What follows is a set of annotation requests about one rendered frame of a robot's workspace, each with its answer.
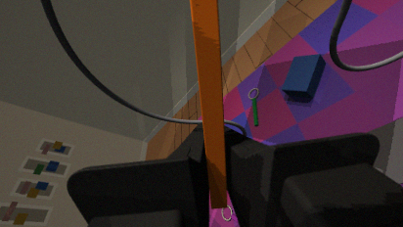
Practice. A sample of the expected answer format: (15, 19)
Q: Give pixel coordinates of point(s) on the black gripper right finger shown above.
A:
(256, 172)

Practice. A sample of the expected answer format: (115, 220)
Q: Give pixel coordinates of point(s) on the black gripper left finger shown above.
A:
(179, 182)

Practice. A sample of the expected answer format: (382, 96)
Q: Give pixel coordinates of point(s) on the blue rectangular block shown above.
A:
(304, 76)

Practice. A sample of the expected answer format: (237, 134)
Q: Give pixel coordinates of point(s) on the orange handle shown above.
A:
(206, 30)

